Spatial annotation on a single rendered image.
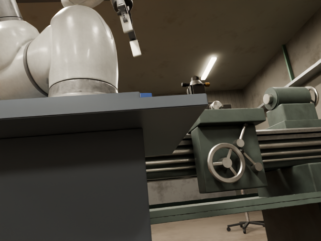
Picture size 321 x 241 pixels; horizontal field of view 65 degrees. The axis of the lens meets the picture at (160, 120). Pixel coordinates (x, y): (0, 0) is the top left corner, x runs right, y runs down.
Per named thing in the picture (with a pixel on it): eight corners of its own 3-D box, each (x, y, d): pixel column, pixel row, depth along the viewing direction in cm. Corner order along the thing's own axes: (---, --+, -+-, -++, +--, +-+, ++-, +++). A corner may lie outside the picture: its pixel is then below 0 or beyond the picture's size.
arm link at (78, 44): (91, 70, 48) (89, -21, 55) (22, 92, 55) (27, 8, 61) (131, 96, 63) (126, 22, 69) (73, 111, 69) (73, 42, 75)
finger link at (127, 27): (128, 14, 82) (128, 13, 82) (133, 31, 80) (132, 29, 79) (120, 17, 82) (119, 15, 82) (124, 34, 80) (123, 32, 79)
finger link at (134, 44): (129, 41, 94) (130, 42, 95) (133, 56, 92) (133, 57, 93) (137, 39, 94) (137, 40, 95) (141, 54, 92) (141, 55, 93)
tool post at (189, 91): (193, 103, 122) (190, 84, 124) (188, 108, 129) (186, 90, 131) (207, 103, 123) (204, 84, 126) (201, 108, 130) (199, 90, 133)
